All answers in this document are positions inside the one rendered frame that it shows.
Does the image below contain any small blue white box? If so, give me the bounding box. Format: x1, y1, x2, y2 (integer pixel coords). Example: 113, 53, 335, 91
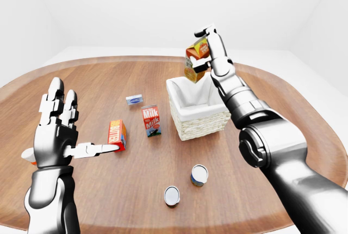
125, 94, 144, 106

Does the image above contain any orange juice carton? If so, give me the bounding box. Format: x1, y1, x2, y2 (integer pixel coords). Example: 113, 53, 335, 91
184, 37, 210, 84

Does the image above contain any red milk carton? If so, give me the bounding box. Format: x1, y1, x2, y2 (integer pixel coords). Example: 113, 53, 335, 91
141, 104, 162, 138

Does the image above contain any tin with green label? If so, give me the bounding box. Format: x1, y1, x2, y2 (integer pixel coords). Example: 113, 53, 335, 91
164, 186, 181, 209

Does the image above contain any orange butter box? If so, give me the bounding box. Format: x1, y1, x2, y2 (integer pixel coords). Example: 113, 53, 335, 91
107, 119, 127, 152

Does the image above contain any white orange cup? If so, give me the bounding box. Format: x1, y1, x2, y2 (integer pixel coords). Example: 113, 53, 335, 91
21, 147, 38, 166

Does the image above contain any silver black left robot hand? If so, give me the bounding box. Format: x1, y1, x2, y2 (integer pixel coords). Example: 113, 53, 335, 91
33, 77, 120, 169

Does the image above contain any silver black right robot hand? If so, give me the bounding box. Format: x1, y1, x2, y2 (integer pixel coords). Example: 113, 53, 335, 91
192, 22, 236, 83

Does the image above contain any white woven basket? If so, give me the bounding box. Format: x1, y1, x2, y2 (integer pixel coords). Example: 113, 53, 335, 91
166, 71, 232, 141

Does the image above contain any tin with blue label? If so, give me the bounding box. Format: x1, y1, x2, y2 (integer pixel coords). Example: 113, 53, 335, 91
190, 164, 209, 187

